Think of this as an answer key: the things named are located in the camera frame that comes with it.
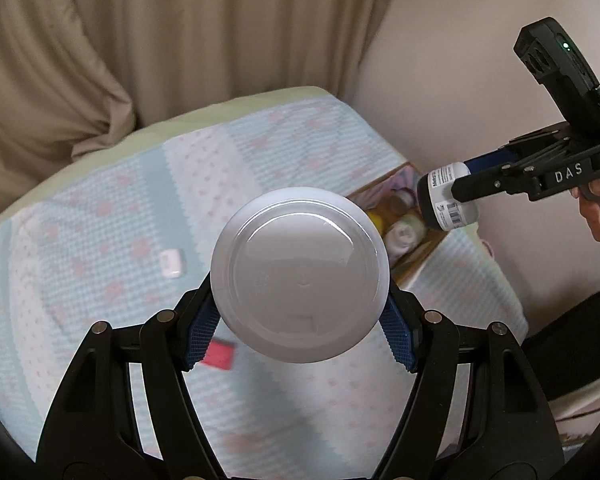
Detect person's right hand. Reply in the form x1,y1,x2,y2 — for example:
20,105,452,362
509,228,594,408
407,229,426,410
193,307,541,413
576,169,600,243

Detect white jar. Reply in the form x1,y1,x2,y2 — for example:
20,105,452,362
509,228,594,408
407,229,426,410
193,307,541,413
210,186,392,364

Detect white earbuds case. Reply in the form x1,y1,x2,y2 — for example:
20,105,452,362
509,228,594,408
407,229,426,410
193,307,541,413
160,248,185,279

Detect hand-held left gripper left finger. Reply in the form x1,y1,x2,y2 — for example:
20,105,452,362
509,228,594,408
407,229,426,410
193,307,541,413
36,272,231,480

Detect red box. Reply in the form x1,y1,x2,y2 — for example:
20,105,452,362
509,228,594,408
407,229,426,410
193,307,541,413
202,339,237,372

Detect pale green jar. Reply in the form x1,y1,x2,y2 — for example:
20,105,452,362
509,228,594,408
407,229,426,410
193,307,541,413
384,215,427,263

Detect black lid jar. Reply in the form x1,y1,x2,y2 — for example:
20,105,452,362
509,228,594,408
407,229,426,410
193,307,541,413
416,160,481,232

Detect person's dark clothing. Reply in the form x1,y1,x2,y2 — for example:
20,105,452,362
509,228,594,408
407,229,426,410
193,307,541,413
522,284,600,406

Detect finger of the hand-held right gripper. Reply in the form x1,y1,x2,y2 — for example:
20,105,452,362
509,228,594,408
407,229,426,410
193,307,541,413
452,160,537,204
465,147,521,176

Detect beige curtain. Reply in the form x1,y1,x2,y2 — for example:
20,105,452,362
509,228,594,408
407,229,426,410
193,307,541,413
55,0,393,133
0,0,137,231

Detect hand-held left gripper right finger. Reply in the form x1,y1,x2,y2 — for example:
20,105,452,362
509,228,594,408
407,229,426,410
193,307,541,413
375,282,566,480

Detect patterned cardboard box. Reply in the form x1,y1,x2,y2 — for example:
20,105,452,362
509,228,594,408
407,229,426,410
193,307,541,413
345,161,448,286

